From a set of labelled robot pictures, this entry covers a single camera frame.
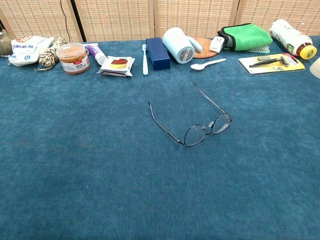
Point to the black thin-frame eyeglasses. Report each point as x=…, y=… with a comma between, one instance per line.
x=195, y=135

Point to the light blue toothbrush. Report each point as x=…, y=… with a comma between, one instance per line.
x=145, y=65

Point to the white plastic spoon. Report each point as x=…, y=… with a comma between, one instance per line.
x=197, y=66

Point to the dark blue rectangular box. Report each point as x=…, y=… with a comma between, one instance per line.
x=157, y=53

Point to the white cake snack packet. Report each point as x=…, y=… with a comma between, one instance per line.
x=117, y=65

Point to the blue carpet table cloth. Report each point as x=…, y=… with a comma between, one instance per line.
x=100, y=162

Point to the light blue mug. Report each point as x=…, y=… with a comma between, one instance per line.
x=177, y=43

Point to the round woven brown coaster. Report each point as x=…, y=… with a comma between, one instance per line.
x=205, y=48

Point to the small white box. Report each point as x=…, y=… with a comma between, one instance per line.
x=215, y=45

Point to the purple white toothpaste tube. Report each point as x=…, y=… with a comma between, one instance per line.
x=96, y=51

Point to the plastic jar brown powder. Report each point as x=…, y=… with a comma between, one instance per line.
x=73, y=60

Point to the bamboo folding screen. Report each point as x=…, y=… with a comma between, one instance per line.
x=115, y=20

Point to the folded green towel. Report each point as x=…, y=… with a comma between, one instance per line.
x=247, y=36

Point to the pale green scrub brush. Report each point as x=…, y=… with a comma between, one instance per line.
x=260, y=50

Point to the razor in yellow blister pack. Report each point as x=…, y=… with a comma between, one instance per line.
x=272, y=65

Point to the black tripod pole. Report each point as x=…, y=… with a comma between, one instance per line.
x=78, y=21

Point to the white printed powder bag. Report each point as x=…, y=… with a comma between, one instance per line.
x=26, y=50

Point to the white bottle yellow cap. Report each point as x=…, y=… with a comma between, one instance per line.
x=287, y=37

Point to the beige upturned bowl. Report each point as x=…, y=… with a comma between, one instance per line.
x=316, y=68

